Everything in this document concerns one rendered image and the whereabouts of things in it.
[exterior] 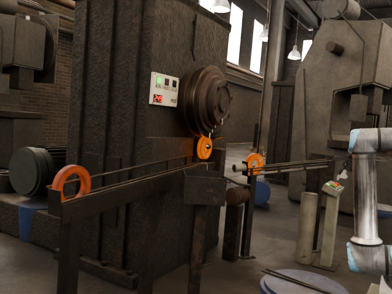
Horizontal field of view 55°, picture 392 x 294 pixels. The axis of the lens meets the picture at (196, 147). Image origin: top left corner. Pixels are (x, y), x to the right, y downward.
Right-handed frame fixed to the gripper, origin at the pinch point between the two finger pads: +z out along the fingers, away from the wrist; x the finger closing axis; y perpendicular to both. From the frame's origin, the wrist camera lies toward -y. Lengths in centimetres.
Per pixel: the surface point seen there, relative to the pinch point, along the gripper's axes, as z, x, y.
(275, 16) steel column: -211, 788, -444
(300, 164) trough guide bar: 5.6, 13.9, -30.5
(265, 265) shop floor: 75, -24, -13
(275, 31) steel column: -172, 788, -427
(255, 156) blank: 10, -18, -55
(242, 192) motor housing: 34, -31, -48
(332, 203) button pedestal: 18.0, 2.5, 4.9
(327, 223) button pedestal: 33.1, 2.5, 8.2
